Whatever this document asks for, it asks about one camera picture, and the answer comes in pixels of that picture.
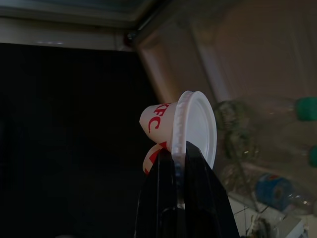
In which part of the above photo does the clear bottle blue label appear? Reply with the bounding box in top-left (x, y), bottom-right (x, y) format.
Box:
top-left (255, 173), bottom-right (317, 213)

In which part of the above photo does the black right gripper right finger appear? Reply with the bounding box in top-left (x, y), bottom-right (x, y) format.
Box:
top-left (179, 140), bottom-right (240, 238)

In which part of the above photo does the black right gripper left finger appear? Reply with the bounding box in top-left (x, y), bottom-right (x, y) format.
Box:
top-left (135, 146), bottom-right (179, 238)

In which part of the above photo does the white red KFC cup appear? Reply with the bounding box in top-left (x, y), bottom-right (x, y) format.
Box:
top-left (138, 90), bottom-right (218, 176)

